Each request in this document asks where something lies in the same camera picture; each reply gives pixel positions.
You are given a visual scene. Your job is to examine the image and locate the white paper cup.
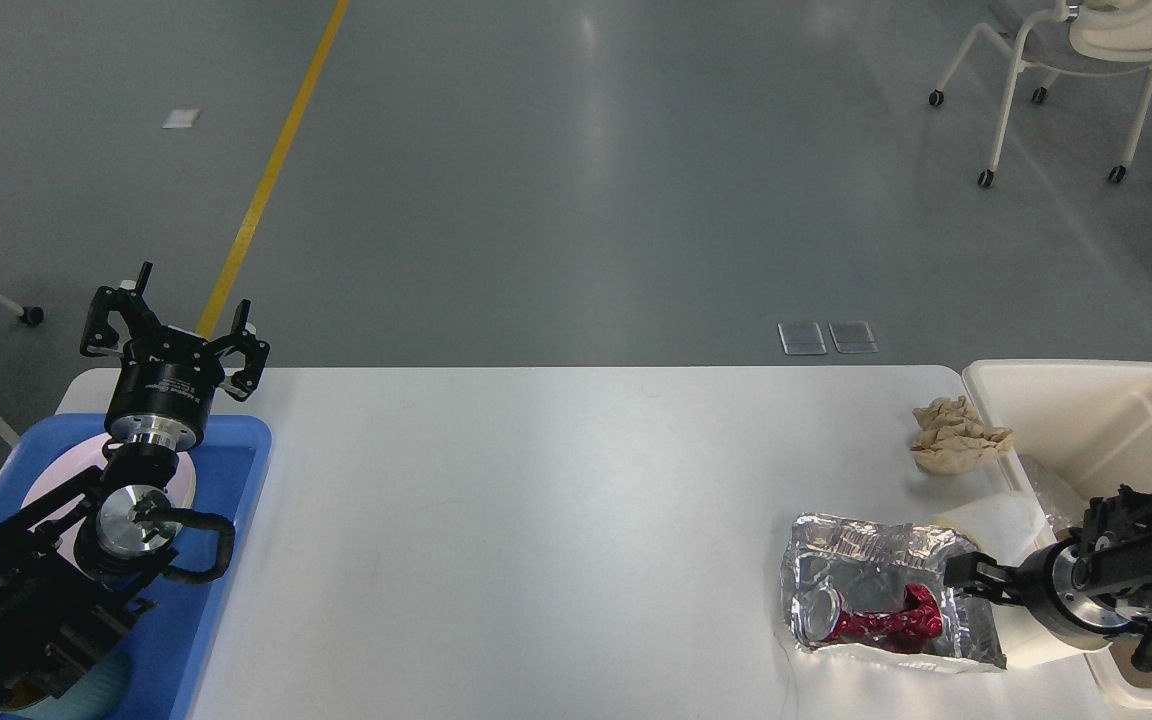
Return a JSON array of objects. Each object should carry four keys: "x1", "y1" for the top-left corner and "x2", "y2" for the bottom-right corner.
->
[{"x1": 992, "y1": 602, "x2": 1087, "y2": 670}]

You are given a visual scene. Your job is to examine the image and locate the teal mug yellow inside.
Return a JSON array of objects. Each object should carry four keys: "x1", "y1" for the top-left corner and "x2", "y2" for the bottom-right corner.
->
[{"x1": 6, "y1": 650, "x2": 132, "y2": 719}]

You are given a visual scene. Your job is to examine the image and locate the white tissue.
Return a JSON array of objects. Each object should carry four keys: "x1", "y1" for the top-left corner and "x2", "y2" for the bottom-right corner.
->
[{"x1": 931, "y1": 491, "x2": 1047, "y2": 566}]

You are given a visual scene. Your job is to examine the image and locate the pink plate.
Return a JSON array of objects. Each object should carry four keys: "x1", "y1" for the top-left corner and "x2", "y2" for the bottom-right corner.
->
[{"x1": 21, "y1": 434, "x2": 196, "y2": 561}]

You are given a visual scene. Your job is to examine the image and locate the brown paper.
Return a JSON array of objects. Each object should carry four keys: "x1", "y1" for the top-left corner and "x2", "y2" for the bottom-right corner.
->
[{"x1": 910, "y1": 395, "x2": 1014, "y2": 477}]

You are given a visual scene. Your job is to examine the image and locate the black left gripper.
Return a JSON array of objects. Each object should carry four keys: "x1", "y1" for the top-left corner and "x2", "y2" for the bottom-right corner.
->
[{"x1": 79, "y1": 263, "x2": 270, "y2": 454}]

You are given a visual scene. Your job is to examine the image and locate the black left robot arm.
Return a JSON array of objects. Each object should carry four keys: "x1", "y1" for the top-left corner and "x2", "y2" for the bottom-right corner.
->
[{"x1": 0, "y1": 263, "x2": 270, "y2": 710}]

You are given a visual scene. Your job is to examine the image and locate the white plastic bin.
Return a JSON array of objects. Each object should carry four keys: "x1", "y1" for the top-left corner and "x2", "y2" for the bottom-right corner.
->
[{"x1": 963, "y1": 359, "x2": 1152, "y2": 714}]

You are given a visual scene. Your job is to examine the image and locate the white chair on wheels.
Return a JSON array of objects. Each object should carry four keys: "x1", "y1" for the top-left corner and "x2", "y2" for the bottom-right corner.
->
[{"x1": 929, "y1": 1, "x2": 1152, "y2": 188}]

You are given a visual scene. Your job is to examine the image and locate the crushed red soda can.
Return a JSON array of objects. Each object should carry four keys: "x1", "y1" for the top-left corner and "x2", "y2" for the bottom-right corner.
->
[{"x1": 799, "y1": 583, "x2": 945, "y2": 653}]

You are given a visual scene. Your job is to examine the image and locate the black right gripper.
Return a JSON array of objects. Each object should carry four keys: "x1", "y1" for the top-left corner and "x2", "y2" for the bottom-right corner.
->
[{"x1": 942, "y1": 539, "x2": 1134, "y2": 651}]

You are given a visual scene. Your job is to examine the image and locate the aluminium foil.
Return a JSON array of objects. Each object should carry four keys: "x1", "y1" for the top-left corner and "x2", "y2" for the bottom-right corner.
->
[
  {"x1": 1020, "y1": 454, "x2": 1087, "y2": 536},
  {"x1": 781, "y1": 511, "x2": 1006, "y2": 674}
]

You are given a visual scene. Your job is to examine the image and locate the blue plastic tray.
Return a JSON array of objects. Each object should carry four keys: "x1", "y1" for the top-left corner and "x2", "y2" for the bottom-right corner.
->
[{"x1": 0, "y1": 414, "x2": 273, "y2": 719}]

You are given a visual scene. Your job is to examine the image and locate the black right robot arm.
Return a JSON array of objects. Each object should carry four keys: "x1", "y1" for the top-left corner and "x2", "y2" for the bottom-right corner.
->
[{"x1": 943, "y1": 486, "x2": 1152, "y2": 673}]

